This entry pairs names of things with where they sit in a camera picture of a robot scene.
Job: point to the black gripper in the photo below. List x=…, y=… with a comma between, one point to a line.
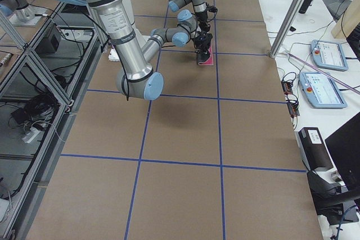
x=203, y=44
x=203, y=22

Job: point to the pink and grey towel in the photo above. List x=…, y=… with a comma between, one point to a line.
x=210, y=61

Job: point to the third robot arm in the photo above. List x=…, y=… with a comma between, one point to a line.
x=20, y=12

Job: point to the small electronics board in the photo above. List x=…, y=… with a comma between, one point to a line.
x=291, y=99

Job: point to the near teach pendant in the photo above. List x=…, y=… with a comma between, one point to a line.
x=321, y=91

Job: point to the teach pendant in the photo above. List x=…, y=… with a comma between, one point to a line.
x=328, y=55
x=321, y=91

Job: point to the far teach pendant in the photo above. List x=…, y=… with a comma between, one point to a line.
x=328, y=55

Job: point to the black box device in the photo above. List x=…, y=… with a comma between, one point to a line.
x=313, y=150

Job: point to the black monitor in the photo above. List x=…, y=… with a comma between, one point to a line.
x=343, y=146

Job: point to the white power strip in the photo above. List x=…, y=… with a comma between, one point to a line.
x=30, y=135

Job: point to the black power adapter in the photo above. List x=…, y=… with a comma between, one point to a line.
x=20, y=115

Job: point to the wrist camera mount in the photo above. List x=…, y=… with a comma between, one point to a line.
x=211, y=8

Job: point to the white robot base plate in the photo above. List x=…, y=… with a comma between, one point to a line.
x=113, y=56

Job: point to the aluminium frame post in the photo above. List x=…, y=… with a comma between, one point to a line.
x=285, y=27

